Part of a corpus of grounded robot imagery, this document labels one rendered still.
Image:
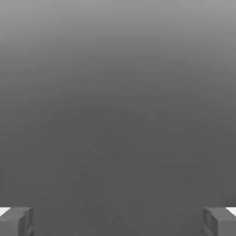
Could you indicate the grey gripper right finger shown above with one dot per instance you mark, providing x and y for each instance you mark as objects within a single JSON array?
[{"x": 222, "y": 222}]

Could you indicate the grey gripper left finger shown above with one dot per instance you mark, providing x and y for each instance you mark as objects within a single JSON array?
[{"x": 12, "y": 222}]

